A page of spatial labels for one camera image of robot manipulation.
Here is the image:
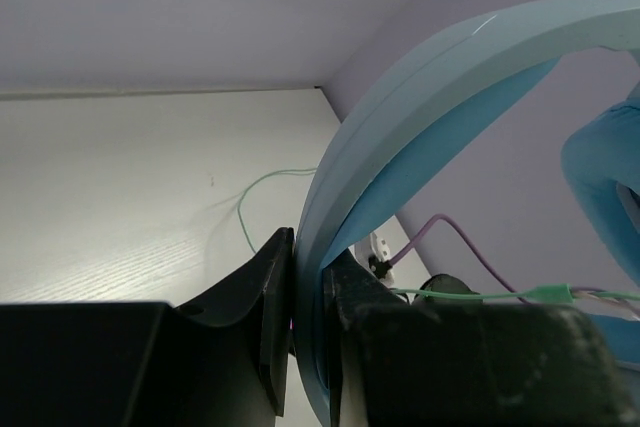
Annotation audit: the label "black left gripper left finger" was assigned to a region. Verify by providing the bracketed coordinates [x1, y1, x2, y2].
[1, 228, 294, 426]

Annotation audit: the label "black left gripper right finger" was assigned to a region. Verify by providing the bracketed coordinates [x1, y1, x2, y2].
[323, 253, 639, 426]

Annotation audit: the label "green headphone cable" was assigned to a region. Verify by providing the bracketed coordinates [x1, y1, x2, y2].
[237, 167, 640, 306]

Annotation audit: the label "light blue headphones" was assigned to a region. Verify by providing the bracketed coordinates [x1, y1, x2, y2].
[293, 0, 639, 425]

